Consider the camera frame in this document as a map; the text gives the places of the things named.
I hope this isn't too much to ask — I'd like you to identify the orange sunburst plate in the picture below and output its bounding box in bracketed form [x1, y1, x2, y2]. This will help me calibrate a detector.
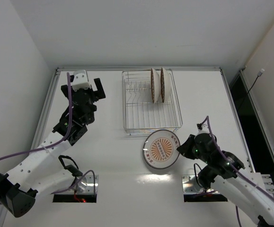
[142, 129, 180, 169]

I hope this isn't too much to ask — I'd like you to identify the floral brown-rim plate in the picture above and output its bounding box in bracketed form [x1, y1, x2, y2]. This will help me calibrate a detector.
[150, 68, 161, 103]
[160, 67, 171, 103]

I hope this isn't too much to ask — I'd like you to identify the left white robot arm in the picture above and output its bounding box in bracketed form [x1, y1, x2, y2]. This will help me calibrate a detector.
[0, 75, 106, 218]

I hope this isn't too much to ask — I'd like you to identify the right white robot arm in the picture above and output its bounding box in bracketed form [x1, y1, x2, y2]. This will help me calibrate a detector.
[177, 132, 274, 227]

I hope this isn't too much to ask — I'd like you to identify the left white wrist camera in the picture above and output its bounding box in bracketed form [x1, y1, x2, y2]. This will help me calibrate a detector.
[71, 70, 91, 91]

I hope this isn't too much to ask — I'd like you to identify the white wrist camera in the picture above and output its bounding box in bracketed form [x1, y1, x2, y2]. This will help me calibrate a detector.
[197, 122, 210, 134]
[71, 70, 91, 91]

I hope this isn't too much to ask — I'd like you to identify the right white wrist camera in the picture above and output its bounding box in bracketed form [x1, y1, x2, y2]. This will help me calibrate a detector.
[197, 122, 210, 134]

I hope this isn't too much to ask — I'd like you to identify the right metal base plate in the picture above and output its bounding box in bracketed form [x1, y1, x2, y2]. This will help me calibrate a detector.
[181, 174, 220, 196]

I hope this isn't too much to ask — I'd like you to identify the metal base plate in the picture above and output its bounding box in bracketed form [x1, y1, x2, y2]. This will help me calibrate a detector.
[53, 175, 99, 195]
[181, 174, 220, 196]

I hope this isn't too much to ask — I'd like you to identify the wire dish rack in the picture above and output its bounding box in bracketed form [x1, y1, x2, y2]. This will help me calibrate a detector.
[122, 69, 183, 136]

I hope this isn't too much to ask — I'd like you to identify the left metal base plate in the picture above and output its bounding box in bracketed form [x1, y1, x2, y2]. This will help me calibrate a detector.
[53, 175, 99, 195]

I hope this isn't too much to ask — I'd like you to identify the black wall cable with plug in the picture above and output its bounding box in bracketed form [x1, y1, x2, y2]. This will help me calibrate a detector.
[233, 68, 265, 112]

